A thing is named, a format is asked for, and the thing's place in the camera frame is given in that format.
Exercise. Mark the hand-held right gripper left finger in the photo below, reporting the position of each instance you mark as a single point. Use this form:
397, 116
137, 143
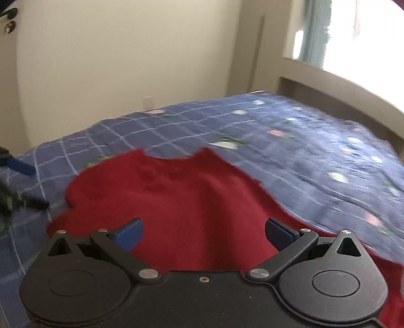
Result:
127, 235

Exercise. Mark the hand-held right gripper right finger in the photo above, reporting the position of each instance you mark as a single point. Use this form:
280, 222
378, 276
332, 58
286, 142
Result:
279, 235

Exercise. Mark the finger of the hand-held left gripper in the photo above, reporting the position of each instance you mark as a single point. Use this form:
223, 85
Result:
30, 201
20, 167

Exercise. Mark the red long-sleeve shirt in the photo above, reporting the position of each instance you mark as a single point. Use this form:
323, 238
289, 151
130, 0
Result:
195, 205

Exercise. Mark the white door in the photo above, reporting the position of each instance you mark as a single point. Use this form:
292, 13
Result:
9, 94

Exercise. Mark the blue checked floral quilt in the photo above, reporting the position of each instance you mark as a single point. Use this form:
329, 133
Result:
299, 151

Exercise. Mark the black door lock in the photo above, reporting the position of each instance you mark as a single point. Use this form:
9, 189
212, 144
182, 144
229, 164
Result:
9, 26

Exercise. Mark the beige window seat cabinet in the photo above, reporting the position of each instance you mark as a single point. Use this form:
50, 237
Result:
331, 85

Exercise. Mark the beige tall wardrobe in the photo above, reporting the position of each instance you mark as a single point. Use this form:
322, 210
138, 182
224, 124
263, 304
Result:
246, 47

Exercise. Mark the light blue curtain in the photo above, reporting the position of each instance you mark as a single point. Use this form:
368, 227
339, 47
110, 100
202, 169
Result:
315, 31

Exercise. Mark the white wall socket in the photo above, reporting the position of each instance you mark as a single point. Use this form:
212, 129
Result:
149, 102

